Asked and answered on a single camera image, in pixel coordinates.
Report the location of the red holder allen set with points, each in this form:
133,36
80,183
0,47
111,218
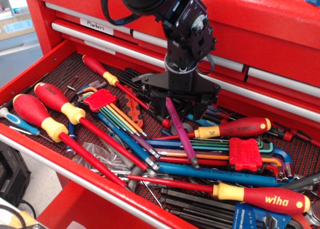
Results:
237,155
104,101

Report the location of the black long hex keys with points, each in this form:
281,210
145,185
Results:
204,213

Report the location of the black box on floor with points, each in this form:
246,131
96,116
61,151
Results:
14,175

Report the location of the white Markers label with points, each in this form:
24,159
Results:
96,26

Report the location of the blue white handle screwdriver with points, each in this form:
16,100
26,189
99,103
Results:
19,122

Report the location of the blue Brighton hex key holder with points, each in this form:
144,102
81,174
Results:
251,217

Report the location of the large red yellow screwdriver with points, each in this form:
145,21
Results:
34,112

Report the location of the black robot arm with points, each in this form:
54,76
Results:
190,39

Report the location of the black torx key holder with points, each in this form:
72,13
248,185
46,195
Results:
183,107

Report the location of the small blue tool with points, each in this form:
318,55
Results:
72,134

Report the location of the wiha red yellow screwdriver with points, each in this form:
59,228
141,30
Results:
278,200

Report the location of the red holder Allen set left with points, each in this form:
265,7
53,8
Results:
104,101

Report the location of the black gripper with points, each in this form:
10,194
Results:
187,86

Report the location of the blue handle tool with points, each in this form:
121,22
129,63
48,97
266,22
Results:
201,122

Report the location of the long blue Allen key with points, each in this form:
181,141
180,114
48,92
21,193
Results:
221,175

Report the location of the small red black screwdriver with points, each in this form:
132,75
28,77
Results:
286,134

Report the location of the white drawer label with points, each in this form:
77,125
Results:
99,47

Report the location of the red holder Allen set right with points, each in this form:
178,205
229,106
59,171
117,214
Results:
237,155

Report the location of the slim red yellow screwdriver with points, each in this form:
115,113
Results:
95,66

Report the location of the steel open wrench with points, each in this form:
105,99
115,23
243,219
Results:
185,127

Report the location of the red yellow screwdriver right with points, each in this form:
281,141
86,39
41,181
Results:
243,127

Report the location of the clear handle tester screwdriver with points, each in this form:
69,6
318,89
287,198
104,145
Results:
217,112

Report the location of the blue Allen key left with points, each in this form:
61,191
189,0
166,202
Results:
130,142

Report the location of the violet Allen key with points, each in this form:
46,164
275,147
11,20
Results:
188,148

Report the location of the orange black tool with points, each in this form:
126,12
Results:
133,110

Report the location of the red tool chest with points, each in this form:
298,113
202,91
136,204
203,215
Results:
266,58

